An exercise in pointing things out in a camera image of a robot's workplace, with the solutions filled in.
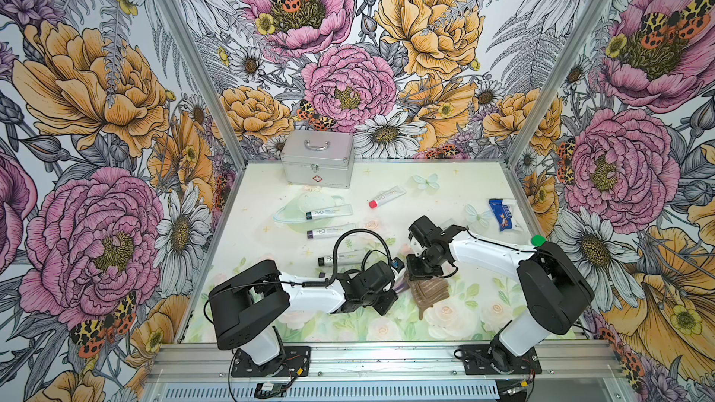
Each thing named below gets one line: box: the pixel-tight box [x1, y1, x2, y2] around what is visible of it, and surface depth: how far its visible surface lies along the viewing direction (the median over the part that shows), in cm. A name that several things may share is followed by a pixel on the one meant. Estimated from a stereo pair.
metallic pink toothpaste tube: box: [391, 270, 411, 295], surface depth 87 cm
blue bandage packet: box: [488, 198, 513, 232], surface depth 104 cm
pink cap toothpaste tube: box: [368, 185, 407, 210], surface depth 111 cm
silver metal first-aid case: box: [281, 130, 355, 189], surface depth 108 cm
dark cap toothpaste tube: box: [317, 249, 366, 267], surface depth 93 cm
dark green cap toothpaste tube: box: [305, 203, 353, 221], surface depth 107 cm
